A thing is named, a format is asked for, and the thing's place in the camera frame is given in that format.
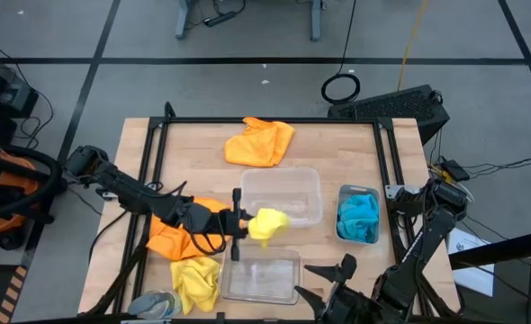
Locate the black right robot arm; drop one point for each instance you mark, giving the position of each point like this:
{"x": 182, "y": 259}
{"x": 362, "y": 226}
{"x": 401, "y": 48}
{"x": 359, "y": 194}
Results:
{"x": 427, "y": 234}

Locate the black computer tower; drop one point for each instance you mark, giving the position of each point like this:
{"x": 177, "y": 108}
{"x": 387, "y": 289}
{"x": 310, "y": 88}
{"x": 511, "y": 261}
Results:
{"x": 391, "y": 108}

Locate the black desk edge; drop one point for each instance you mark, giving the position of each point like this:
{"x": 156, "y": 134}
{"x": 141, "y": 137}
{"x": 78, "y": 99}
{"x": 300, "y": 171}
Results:
{"x": 508, "y": 247}

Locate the orange microfiber towel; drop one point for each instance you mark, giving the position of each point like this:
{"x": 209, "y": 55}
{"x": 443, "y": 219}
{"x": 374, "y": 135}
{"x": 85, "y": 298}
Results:
{"x": 171, "y": 243}
{"x": 256, "y": 144}

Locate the grey plastic bin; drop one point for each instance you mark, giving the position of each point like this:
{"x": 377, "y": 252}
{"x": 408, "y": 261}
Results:
{"x": 357, "y": 188}

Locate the orange black shop vacuum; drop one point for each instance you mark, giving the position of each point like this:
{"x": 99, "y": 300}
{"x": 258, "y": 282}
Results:
{"x": 9, "y": 175}

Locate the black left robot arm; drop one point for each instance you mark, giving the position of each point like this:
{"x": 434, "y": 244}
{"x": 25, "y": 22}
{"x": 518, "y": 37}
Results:
{"x": 130, "y": 193}

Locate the black aluminium table frame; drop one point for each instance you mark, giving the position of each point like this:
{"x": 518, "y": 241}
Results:
{"x": 270, "y": 120}

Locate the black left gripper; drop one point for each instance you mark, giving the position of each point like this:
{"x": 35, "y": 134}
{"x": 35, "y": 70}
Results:
{"x": 229, "y": 222}

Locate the blue microfiber towel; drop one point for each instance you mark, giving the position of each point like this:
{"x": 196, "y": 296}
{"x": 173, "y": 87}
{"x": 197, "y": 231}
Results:
{"x": 362, "y": 207}
{"x": 353, "y": 231}

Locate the grey desk leg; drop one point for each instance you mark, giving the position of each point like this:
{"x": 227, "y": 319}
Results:
{"x": 316, "y": 20}
{"x": 183, "y": 20}

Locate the black power brick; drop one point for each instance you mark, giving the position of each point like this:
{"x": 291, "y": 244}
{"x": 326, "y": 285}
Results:
{"x": 455, "y": 170}

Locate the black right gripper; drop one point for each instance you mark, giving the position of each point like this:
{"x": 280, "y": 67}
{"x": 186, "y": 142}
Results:
{"x": 355, "y": 303}

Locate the grey cloth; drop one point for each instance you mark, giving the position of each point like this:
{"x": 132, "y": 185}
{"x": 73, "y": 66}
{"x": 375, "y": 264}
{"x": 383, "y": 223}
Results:
{"x": 153, "y": 306}

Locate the black equipment case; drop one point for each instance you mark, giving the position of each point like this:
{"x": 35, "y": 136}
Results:
{"x": 0, "y": 90}

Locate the yellow microfiber towel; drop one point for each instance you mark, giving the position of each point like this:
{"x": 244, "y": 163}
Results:
{"x": 195, "y": 281}
{"x": 267, "y": 222}

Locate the black power strip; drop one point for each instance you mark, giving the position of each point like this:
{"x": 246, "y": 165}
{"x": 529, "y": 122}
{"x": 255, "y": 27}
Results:
{"x": 220, "y": 19}

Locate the clear plastic bin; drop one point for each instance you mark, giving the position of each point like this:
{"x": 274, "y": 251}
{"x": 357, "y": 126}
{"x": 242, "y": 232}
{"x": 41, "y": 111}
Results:
{"x": 283, "y": 189}
{"x": 261, "y": 279}

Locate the silver mounting bracket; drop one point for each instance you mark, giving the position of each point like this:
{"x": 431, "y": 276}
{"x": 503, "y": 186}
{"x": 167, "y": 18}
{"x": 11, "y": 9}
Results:
{"x": 397, "y": 191}

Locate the black mat striped edge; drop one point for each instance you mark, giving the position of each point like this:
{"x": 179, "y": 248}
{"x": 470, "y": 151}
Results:
{"x": 0, "y": 297}

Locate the white paper sheet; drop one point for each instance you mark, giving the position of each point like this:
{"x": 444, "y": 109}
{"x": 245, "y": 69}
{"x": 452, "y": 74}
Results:
{"x": 472, "y": 281}

